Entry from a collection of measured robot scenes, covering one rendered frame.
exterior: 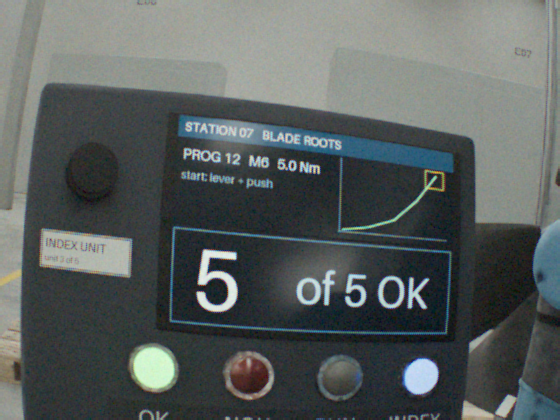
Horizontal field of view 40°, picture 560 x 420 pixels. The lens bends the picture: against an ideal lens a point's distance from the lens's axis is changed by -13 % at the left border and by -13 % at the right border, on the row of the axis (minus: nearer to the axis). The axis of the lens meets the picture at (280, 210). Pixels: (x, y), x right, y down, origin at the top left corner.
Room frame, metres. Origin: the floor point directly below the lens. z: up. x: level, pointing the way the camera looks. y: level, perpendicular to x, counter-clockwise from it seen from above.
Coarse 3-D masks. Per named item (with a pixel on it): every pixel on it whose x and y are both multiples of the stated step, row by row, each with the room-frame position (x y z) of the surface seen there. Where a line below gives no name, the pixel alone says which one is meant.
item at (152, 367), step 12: (144, 348) 0.41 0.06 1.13; (156, 348) 0.41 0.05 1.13; (132, 360) 0.40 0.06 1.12; (144, 360) 0.40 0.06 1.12; (156, 360) 0.40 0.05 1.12; (168, 360) 0.40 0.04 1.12; (132, 372) 0.40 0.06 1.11; (144, 372) 0.40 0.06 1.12; (156, 372) 0.40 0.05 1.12; (168, 372) 0.40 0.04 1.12; (144, 384) 0.40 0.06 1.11; (156, 384) 0.40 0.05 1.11; (168, 384) 0.41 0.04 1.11
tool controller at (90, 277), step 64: (64, 128) 0.42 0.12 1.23; (128, 128) 0.43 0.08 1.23; (192, 128) 0.44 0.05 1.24; (256, 128) 0.45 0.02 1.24; (320, 128) 0.47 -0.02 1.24; (384, 128) 0.48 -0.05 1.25; (64, 192) 0.41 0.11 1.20; (128, 192) 0.42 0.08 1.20; (192, 192) 0.43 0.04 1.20; (256, 192) 0.45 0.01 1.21; (320, 192) 0.46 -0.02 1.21; (384, 192) 0.47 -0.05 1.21; (448, 192) 0.48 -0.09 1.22; (64, 256) 0.40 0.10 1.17; (128, 256) 0.42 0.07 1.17; (320, 256) 0.45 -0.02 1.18; (384, 256) 0.46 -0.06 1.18; (448, 256) 0.47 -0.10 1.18; (64, 320) 0.40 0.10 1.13; (128, 320) 0.41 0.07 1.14; (320, 320) 0.44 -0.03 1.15; (384, 320) 0.45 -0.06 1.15; (448, 320) 0.47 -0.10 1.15; (64, 384) 0.39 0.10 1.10; (128, 384) 0.40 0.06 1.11; (192, 384) 0.41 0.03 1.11; (384, 384) 0.45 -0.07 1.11; (448, 384) 0.46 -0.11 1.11
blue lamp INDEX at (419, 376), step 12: (408, 360) 0.45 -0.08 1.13; (420, 360) 0.45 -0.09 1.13; (432, 360) 0.46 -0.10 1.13; (408, 372) 0.45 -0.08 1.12; (420, 372) 0.45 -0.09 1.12; (432, 372) 0.45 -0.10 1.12; (408, 384) 0.45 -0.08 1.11; (420, 384) 0.44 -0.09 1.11; (432, 384) 0.45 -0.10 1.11; (408, 396) 0.45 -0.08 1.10; (420, 396) 0.45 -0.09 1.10
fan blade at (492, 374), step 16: (528, 304) 1.08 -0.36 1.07; (512, 320) 1.07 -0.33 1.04; (528, 320) 1.06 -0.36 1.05; (496, 336) 1.06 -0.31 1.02; (512, 336) 1.05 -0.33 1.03; (528, 336) 1.04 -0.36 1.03; (480, 352) 1.06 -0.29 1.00; (496, 352) 1.05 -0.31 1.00; (512, 352) 1.03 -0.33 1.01; (480, 368) 1.04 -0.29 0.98; (496, 368) 1.03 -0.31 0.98; (512, 368) 1.02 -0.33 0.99; (480, 384) 1.02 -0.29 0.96; (496, 384) 1.01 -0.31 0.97; (512, 384) 1.00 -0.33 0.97; (480, 400) 1.00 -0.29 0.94; (496, 400) 0.99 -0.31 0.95; (512, 416) 0.96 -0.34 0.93
